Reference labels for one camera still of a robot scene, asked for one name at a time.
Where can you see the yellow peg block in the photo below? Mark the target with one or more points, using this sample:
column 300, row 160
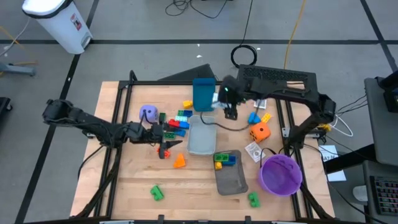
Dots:
column 187, row 104

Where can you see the grey desk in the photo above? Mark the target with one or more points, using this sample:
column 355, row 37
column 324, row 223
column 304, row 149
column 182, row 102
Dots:
column 382, row 133

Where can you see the dark blue toy brick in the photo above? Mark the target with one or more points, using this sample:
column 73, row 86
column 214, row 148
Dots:
column 188, row 113

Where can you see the orange foam die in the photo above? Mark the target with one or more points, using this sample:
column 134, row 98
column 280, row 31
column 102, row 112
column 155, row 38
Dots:
column 260, row 132

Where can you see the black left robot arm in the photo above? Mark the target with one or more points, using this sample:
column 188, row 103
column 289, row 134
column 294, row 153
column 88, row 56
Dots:
column 93, row 124

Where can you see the small dark green brick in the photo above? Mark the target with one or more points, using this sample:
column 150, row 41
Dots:
column 162, row 117

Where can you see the blue peg block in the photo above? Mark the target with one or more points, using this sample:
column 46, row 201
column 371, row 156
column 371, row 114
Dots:
column 184, row 125

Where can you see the white plastic bin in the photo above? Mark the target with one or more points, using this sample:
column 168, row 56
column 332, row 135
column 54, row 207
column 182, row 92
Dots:
column 202, row 137

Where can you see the black caster base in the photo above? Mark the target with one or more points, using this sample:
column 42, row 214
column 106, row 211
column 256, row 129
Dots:
column 4, row 107

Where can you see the black computer monitor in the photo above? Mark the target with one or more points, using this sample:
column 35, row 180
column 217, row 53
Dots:
column 390, row 99

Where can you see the pale mint toy brick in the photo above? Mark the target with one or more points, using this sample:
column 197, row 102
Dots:
column 181, row 118

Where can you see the orange peg block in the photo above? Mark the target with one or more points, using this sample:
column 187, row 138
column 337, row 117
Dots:
column 179, row 161

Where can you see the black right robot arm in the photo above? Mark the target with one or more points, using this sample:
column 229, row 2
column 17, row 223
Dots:
column 280, row 90

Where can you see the purple foam die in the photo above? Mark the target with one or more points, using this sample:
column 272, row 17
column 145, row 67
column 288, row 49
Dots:
column 149, row 112

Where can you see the white trash can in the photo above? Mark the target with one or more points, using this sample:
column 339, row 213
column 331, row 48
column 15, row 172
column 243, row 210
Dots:
column 59, row 25

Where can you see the orange-red toy brick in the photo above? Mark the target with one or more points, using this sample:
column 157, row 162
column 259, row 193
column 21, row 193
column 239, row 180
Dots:
column 168, row 153

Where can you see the black table frame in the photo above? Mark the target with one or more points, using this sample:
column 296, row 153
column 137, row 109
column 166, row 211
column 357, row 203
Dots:
column 140, row 83

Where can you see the backlit keyboard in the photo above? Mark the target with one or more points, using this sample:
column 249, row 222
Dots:
column 385, row 196

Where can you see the red toy brick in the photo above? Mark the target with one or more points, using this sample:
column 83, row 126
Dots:
column 174, row 123

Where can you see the small yellow block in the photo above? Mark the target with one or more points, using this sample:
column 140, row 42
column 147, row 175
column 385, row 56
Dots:
column 218, row 165

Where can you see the blue toy block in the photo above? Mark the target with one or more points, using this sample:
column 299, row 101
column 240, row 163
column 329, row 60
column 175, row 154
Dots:
column 231, row 161

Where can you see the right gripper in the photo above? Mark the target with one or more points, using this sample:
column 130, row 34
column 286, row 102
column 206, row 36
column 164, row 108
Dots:
column 233, row 90

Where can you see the blue wedge block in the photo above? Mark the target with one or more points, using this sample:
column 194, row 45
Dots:
column 254, row 119

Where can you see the grey stand base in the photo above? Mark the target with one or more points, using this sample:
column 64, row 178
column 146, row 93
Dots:
column 18, row 69

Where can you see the smoky transparent tray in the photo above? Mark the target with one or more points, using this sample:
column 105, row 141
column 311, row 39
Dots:
column 231, row 182

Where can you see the purple plastic bucket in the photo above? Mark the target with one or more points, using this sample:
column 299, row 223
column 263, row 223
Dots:
column 280, row 177

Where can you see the green notched block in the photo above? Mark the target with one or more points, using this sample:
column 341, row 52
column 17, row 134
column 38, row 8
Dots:
column 157, row 193
column 254, row 200

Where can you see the dark green toy brick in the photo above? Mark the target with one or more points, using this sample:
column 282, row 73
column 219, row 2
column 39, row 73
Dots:
column 169, row 135

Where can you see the white paper sheet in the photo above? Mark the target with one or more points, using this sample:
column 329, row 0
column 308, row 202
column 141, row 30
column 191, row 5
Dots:
column 329, row 152

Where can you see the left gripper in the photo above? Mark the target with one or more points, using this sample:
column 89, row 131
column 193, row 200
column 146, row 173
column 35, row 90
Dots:
column 146, row 133

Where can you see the teal plastic bin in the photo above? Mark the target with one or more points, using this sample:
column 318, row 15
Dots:
column 204, row 93

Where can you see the black perforated case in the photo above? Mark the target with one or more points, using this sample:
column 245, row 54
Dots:
column 273, row 71

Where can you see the yellow toy brick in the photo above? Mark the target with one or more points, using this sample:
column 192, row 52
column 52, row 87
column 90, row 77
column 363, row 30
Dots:
column 266, row 118

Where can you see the black slanted panel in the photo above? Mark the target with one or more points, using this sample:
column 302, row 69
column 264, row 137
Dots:
column 192, row 74

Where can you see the white computer mouse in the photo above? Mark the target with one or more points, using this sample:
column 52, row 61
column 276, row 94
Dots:
column 360, row 193

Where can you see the small green toy brick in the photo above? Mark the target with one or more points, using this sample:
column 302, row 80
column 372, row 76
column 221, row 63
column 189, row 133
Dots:
column 180, row 113

